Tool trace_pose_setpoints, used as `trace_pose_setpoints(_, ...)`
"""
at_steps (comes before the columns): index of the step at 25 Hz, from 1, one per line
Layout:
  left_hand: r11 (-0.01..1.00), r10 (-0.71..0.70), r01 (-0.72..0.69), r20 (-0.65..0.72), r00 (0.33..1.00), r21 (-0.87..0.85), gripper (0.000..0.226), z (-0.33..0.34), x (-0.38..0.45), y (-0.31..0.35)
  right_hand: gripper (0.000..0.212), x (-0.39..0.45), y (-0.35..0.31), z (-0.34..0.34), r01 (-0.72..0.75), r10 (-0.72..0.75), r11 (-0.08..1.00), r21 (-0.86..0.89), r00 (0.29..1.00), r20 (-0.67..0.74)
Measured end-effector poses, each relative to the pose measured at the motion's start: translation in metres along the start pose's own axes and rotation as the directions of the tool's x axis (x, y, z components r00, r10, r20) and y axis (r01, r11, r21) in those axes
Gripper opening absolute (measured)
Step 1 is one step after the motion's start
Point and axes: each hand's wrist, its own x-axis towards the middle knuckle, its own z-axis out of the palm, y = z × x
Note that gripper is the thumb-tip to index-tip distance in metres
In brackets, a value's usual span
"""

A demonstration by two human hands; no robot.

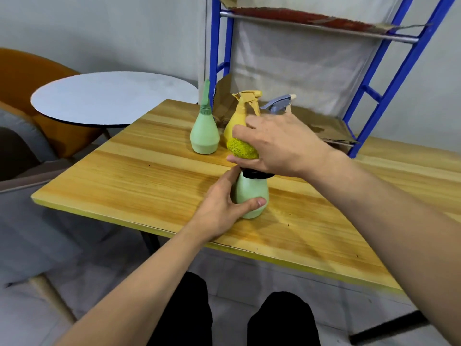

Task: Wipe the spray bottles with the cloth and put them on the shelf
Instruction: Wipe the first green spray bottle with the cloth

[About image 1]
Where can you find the person's right hand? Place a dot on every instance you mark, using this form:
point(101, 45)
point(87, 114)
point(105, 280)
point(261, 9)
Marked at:
point(288, 147)

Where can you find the person's left hand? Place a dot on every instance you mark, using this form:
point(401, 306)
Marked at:
point(219, 212)

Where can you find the green spray bottle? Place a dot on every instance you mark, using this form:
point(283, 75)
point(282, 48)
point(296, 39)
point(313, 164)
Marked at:
point(204, 136)
point(252, 189)

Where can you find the pink spray bottle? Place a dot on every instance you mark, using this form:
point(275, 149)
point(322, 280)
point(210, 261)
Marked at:
point(277, 104)

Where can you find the green and black cloth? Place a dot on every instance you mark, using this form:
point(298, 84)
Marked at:
point(241, 149)

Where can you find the yellow spray bottle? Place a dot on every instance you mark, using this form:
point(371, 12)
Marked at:
point(236, 122)

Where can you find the blue metal shelf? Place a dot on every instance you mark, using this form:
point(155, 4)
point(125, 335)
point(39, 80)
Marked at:
point(405, 68)

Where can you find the person's left forearm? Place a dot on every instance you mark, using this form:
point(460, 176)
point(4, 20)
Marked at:
point(144, 295)

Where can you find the person's right forearm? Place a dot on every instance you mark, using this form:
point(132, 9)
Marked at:
point(403, 227)

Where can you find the person's left leg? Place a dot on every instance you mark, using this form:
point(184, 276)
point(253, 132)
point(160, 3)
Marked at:
point(183, 313)

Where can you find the person's leg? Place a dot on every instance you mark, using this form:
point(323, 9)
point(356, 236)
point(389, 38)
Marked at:
point(183, 313)
point(284, 320)

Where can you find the person's right leg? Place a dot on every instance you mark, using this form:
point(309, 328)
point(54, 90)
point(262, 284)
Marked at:
point(284, 320)

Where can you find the stained brown cardboard sheet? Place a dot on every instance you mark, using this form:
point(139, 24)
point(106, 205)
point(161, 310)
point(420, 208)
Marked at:
point(324, 126)

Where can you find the black metal table leg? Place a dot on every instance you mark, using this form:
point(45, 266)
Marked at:
point(151, 243)
point(389, 327)

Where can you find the white cloth backdrop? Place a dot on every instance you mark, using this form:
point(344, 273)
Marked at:
point(295, 64)

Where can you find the torn red-brown cardboard sheet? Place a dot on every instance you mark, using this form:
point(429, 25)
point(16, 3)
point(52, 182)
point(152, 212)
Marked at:
point(306, 16)

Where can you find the round white side table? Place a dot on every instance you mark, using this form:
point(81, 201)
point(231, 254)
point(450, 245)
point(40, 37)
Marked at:
point(108, 97)

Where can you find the brown chair with grey shell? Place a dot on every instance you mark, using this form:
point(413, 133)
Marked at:
point(14, 154)

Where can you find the orange chair with grey shell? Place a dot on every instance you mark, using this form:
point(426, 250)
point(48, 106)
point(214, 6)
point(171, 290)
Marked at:
point(29, 75)

